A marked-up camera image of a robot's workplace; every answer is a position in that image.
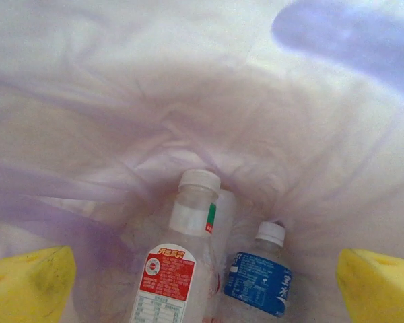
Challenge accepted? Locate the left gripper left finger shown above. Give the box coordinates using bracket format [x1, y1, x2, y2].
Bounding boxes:
[0, 245, 77, 323]

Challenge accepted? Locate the clear bottle green red neck label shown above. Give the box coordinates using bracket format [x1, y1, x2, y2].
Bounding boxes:
[217, 189, 238, 246]

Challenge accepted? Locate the clear bottle red white label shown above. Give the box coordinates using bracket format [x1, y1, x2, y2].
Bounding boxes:
[129, 169, 223, 323]

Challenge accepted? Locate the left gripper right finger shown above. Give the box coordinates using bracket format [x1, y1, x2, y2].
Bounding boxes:
[336, 248, 404, 323]

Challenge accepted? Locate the blue label bottle white cap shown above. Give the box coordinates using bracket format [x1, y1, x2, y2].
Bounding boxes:
[223, 221, 292, 319]

